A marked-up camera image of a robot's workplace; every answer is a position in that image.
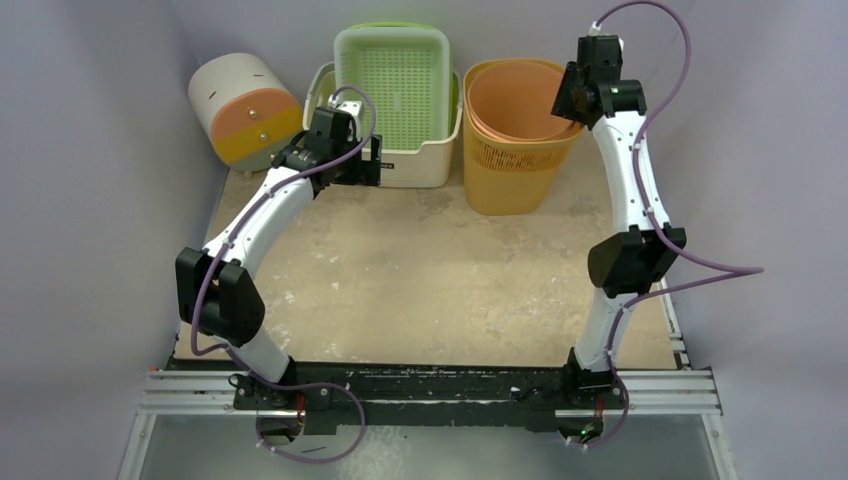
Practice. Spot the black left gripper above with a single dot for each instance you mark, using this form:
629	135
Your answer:
364	172

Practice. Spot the white perforated tray basket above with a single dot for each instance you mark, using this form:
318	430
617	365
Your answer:
406	69

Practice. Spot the peach plastic bucket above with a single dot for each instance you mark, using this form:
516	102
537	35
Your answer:
511	100

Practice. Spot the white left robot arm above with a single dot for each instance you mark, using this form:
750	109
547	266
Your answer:
216	293

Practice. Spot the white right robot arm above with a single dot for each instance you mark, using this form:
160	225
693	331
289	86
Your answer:
643	244

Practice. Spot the cream plastic storage basket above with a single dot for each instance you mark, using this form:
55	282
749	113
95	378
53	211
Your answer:
428	166

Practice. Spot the round pastel drawer cabinet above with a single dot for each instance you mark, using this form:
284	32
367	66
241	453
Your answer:
245	110

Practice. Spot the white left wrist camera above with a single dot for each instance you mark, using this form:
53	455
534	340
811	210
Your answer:
355	108

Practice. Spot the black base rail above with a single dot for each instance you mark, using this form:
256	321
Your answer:
327	395

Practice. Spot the aluminium frame rails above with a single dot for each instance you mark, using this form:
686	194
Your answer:
682	391

